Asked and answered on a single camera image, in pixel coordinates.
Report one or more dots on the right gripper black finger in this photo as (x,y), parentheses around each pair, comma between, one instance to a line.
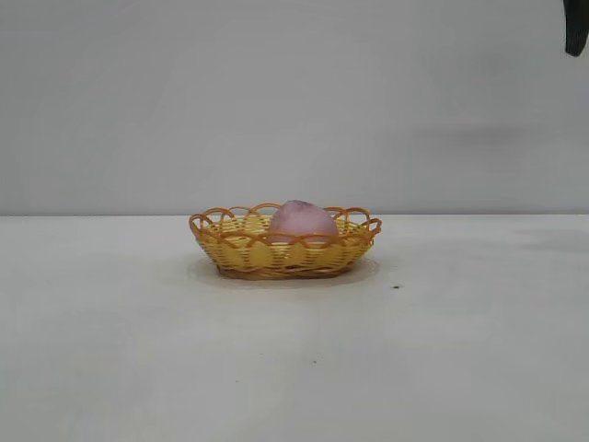
(577,27)

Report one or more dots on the yellow woven wicker basket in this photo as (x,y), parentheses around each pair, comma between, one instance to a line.
(257,260)

